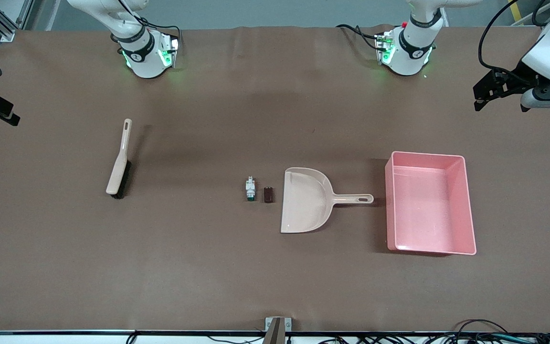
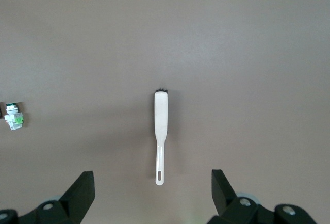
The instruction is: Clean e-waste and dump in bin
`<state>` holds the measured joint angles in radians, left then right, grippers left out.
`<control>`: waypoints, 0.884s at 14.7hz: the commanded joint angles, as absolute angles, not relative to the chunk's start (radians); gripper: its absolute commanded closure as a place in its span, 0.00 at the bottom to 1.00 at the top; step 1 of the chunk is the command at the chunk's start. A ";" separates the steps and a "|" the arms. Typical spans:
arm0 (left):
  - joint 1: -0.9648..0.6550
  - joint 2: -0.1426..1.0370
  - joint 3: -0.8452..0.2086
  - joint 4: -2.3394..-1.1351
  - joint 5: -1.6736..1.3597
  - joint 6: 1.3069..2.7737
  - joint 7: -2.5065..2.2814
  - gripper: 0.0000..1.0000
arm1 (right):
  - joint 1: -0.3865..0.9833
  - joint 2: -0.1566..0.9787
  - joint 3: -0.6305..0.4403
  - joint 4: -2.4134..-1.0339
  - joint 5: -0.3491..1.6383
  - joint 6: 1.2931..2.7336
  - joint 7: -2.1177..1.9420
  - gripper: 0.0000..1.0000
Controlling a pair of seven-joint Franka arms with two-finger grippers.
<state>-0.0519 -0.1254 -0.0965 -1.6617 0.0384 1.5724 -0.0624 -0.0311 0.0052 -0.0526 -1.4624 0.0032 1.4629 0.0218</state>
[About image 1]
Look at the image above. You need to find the beige brush with black bristles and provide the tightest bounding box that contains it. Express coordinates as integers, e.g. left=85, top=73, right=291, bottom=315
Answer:
left=106, top=118, right=133, bottom=200

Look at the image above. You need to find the beige plastic dustpan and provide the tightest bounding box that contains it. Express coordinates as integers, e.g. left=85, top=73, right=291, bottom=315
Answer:
left=280, top=167, right=375, bottom=234

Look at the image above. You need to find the pink plastic bin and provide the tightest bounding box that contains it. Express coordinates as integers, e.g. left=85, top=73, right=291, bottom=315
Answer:
left=384, top=151, right=477, bottom=256

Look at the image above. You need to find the brown table mat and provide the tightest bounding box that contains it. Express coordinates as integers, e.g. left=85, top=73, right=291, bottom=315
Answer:
left=0, top=24, right=550, bottom=333

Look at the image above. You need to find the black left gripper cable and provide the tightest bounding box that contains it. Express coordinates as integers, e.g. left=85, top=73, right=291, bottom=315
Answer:
left=477, top=0, right=550, bottom=73

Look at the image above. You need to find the black left arm base cable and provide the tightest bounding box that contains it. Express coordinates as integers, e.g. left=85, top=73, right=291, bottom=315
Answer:
left=336, top=23, right=384, bottom=51

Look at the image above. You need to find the black arm base cable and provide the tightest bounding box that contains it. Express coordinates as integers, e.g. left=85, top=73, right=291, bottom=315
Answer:
left=336, top=23, right=384, bottom=51
left=137, top=17, right=183, bottom=46

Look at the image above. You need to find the black right arm base cable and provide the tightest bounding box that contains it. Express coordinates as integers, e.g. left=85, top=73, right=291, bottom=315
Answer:
left=137, top=17, right=183, bottom=46

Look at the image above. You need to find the tangled black cable bundle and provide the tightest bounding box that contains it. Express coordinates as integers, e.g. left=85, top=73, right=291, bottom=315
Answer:
left=126, top=319, right=550, bottom=344

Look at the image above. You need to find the grey metal bracket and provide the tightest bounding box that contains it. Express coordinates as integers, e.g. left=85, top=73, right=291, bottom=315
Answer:
left=264, top=316, right=293, bottom=344

